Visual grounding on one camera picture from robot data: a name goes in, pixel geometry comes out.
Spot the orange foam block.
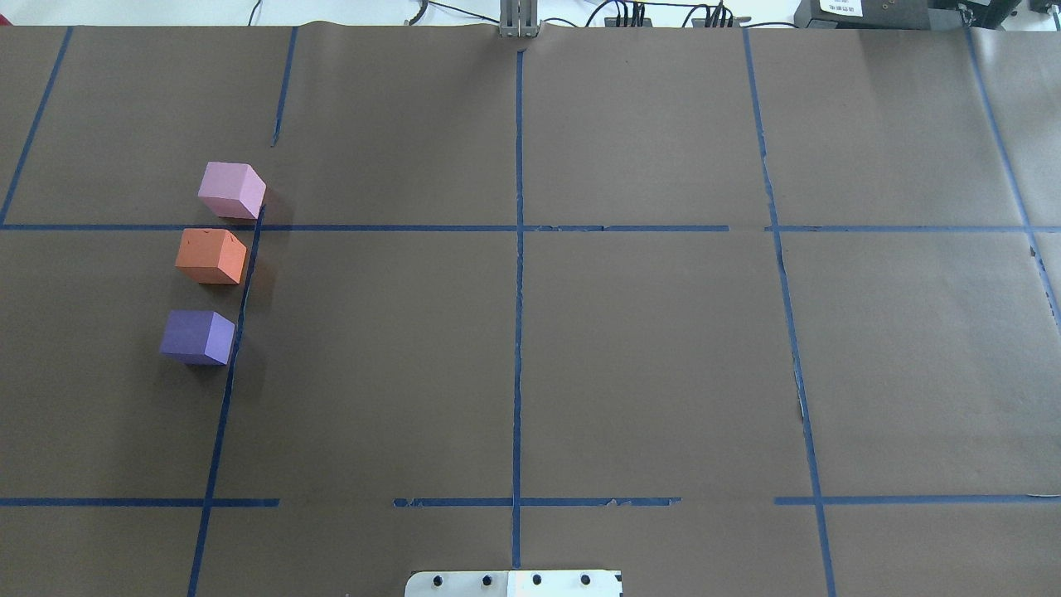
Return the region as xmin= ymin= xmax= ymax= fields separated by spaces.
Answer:
xmin=175 ymin=228 xmax=249 ymax=286

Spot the pink foam block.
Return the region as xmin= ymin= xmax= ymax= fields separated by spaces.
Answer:
xmin=196 ymin=162 xmax=268 ymax=220

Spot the purple foam block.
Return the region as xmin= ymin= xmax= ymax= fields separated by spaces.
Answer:
xmin=159 ymin=310 xmax=234 ymax=366

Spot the black computer box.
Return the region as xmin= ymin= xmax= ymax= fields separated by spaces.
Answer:
xmin=792 ymin=1 xmax=991 ymax=31

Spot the aluminium frame post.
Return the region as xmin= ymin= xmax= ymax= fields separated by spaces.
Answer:
xmin=499 ymin=0 xmax=540 ymax=38

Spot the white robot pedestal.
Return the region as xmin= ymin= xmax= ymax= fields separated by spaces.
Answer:
xmin=403 ymin=570 xmax=624 ymax=596

